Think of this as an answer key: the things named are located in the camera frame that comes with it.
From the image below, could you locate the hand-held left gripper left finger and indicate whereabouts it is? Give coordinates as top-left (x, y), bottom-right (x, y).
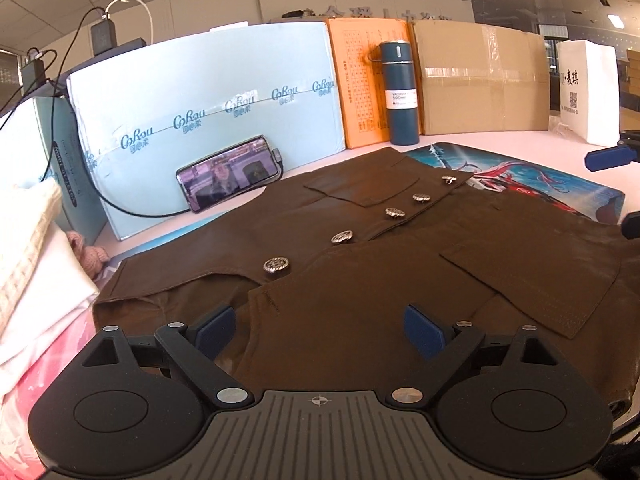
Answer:
top-left (80, 306), bottom-right (251, 408)

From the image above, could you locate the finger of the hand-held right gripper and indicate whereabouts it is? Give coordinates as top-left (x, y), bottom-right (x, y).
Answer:
top-left (585, 129), bottom-right (640, 174)
top-left (620, 209), bottom-right (640, 241)

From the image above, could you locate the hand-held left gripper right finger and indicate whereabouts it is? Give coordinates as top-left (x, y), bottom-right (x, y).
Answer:
top-left (385, 304), bottom-right (560, 407)

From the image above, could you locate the brown vest with metal buttons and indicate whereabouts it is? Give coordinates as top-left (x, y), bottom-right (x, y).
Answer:
top-left (92, 147), bottom-right (640, 411)

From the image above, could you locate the white paper bag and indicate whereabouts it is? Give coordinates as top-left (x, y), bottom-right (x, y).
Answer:
top-left (556, 40), bottom-right (621, 143)

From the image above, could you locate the stack of cardboard boxes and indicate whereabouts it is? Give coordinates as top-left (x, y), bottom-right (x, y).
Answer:
top-left (618, 47), bottom-right (640, 128)

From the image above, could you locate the printed desk mat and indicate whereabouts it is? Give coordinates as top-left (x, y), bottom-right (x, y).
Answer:
top-left (97, 141), bottom-right (627, 286)

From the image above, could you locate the pink knitted toy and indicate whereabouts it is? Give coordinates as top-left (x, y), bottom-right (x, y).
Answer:
top-left (65, 230), bottom-right (111, 281)

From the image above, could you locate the brown cardboard box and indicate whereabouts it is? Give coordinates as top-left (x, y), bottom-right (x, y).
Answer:
top-left (410, 20), bottom-right (552, 136)

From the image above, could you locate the smartphone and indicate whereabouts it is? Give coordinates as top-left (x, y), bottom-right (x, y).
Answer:
top-left (175, 134), bottom-right (281, 214)

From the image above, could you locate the white folded cloth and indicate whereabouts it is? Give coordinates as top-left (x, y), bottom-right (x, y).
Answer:
top-left (0, 224), bottom-right (101, 397)

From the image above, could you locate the pink plastic bag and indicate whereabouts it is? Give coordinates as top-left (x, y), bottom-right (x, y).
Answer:
top-left (0, 305), bottom-right (108, 480)

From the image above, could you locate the dark blue thermos bottle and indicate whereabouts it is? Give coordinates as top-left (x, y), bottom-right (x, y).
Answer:
top-left (376, 40), bottom-right (422, 146)

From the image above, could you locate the white knitted cloth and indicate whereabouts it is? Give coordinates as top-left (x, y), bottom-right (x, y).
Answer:
top-left (0, 177), bottom-right (64, 337)

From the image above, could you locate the teal box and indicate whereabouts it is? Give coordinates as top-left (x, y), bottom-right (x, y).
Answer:
top-left (30, 96), bottom-right (108, 247)

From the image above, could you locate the large light blue box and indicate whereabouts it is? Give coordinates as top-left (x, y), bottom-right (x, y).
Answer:
top-left (66, 21), bottom-right (348, 241)

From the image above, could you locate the orange printed cardboard sheet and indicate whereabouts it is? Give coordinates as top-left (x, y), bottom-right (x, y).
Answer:
top-left (325, 16), bottom-right (418, 150)

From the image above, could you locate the dark grey power adapter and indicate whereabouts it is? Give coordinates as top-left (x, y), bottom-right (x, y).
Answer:
top-left (90, 14), bottom-right (119, 54)
top-left (20, 49), bottom-right (49, 92)

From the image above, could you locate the black phone cable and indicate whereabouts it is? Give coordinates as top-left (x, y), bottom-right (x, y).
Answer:
top-left (70, 80), bottom-right (287, 219)

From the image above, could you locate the white cable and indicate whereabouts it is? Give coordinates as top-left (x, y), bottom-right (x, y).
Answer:
top-left (104, 0), bottom-right (154, 44)

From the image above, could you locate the black adapter cable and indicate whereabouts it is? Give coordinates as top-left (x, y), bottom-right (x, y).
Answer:
top-left (44, 6), bottom-right (108, 181)

